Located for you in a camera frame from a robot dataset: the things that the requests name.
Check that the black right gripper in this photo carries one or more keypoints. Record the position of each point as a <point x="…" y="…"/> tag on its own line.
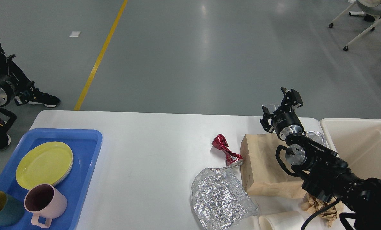
<point x="284" y="122"/>

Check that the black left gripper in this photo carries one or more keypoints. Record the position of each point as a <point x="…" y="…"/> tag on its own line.
<point x="22" y="92"/>

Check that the yellow plate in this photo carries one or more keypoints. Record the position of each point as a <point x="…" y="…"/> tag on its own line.
<point x="44" y="164"/>

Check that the pink mug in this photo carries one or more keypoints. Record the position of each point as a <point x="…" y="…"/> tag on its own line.
<point x="45" y="203"/>

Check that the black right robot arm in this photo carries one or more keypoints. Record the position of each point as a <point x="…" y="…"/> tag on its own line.
<point x="325" y="175"/>

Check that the person in black clothes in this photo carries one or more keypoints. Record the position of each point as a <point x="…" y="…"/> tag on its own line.
<point x="41" y="98"/>

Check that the brown paper bag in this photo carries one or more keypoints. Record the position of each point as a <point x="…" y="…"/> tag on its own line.
<point x="261" y="174"/>

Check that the crushed red can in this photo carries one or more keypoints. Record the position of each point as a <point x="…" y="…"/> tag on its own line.
<point x="232" y="159"/>

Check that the blue plastic tray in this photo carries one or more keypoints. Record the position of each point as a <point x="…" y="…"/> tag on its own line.
<point x="85" y="145"/>

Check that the pink plate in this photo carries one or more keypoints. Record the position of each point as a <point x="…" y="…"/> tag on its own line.
<point x="66" y="173"/>

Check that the beige plastic bin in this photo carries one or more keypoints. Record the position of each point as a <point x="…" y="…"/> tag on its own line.
<point x="358" y="142"/>

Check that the crumpled brown paper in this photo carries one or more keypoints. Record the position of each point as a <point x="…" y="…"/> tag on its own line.
<point x="311" y="204"/>

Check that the crumpled aluminium foil sheet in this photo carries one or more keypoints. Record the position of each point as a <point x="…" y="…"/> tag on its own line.
<point x="219" y="200"/>

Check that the white paper cup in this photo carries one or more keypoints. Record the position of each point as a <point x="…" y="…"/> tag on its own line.
<point x="291" y="220"/>

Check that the teal yellow cup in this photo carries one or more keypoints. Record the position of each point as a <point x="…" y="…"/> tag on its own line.
<point x="11" y="209"/>

